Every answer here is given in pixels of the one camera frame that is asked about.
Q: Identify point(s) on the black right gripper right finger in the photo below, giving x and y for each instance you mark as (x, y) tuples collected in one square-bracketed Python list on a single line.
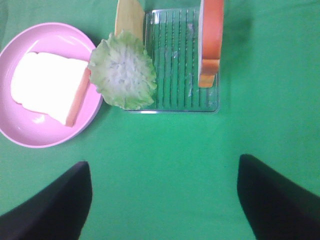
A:
[(276, 207)]

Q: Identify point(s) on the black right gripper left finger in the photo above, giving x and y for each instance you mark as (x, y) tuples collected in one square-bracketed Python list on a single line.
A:
[(58, 212)]

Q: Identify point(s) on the toast bread slice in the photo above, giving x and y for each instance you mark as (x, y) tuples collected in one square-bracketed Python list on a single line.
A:
[(50, 84), (210, 36)]

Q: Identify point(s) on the green lettuce leaf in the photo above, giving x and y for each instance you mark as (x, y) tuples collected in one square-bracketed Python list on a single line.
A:
[(123, 72)]

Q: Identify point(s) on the pink round plate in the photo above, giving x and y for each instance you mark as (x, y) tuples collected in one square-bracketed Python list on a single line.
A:
[(37, 130)]

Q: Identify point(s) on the green table cloth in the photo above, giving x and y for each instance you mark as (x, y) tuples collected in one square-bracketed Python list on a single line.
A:
[(173, 176)]

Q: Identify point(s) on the clear right plastic tray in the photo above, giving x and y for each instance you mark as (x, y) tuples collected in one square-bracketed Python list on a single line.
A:
[(171, 40)]

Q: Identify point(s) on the upright toast bread slice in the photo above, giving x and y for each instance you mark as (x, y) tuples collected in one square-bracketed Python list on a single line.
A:
[(210, 36)]

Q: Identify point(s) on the yellow cheese slice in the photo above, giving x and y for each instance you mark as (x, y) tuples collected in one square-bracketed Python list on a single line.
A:
[(130, 17)]

